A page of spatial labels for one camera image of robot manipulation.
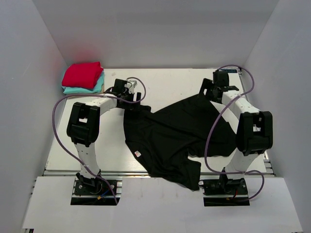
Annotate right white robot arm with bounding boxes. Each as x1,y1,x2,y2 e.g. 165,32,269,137
199,69,273,194

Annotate black t-shirt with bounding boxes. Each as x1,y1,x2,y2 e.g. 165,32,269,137
123,95,236,191

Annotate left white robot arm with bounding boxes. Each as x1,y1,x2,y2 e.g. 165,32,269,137
67,77,146,194

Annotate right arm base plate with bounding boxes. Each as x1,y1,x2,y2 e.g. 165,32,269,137
198,174,250,207

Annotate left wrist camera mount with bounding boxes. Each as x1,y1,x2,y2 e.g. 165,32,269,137
124,80,137,94

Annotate blue table label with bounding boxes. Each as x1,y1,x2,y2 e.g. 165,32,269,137
227,69,238,73

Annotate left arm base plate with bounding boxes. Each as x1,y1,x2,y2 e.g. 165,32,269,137
70,173,121,206

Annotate red folded t-shirt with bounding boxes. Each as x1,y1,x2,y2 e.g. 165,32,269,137
61,62,104,89

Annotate teal folded t-shirt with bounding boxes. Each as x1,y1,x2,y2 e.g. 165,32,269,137
62,71,104,94

